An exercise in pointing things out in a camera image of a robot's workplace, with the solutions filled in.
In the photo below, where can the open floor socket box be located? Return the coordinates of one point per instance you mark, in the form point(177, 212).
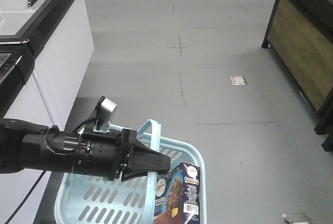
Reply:
point(296, 218)

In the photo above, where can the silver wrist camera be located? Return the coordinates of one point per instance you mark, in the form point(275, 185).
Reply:
point(104, 110)

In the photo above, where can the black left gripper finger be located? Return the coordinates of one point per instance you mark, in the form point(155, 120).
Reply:
point(145, 155)
point(134, 170)

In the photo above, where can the light blue plastic basket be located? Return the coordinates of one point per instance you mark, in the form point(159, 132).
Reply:
point(88, 199)

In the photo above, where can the wooden black-framed produce stand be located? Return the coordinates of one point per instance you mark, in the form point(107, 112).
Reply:
point(300, 33)

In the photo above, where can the dark blue chocolate cookie box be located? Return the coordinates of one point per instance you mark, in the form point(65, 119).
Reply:
point(177, 195)

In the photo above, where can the steel floor plate centre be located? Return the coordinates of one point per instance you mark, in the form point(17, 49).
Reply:
point(238, 80)

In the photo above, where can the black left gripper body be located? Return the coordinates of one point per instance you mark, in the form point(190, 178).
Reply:
point(108, 151)

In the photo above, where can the far white chest freezer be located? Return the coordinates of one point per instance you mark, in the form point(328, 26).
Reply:
point(63, 26)

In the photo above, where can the white chest freezer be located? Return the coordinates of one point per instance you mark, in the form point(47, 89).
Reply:
point(23, 97)
point(63, 26)

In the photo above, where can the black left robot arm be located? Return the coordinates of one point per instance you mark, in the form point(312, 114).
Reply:
point(26, 145)

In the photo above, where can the near white chest freezer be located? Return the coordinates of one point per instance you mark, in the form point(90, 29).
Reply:
point(23, 97)

